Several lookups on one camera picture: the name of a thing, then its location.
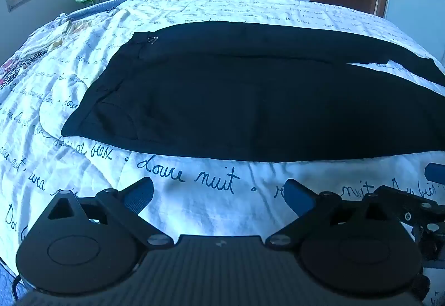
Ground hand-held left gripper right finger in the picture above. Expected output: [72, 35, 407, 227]
[265, 179, 399, 253]

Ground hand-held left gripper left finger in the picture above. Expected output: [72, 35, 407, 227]
[46, 177, 175, 252]

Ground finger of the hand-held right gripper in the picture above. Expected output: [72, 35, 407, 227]
[424, 162, 445, 184]
[373, 184, 445, 223]

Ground black pants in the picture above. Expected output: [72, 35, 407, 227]
[61, 22, 445, 162]

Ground white script-printed bedspread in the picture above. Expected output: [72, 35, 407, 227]
[0, 0, 445, 306]

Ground floral bed sheet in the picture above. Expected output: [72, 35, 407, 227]
[0, 13, 92, 92]

